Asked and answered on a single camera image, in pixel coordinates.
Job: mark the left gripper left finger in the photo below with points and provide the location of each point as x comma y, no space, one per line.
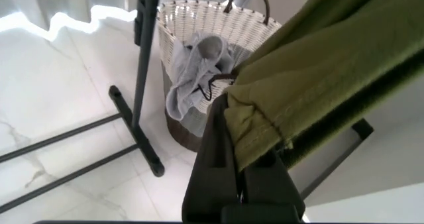
208,171

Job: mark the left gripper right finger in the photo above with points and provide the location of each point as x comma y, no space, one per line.
268,184

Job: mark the pale grey shorts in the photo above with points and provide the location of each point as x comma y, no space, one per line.
189,75

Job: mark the green long-sleeved shirt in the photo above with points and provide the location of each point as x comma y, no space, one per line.
331,68

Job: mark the black clothes rack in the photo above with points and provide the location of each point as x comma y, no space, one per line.
142,68

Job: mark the white laundry basket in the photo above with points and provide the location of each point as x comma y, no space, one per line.
232,25

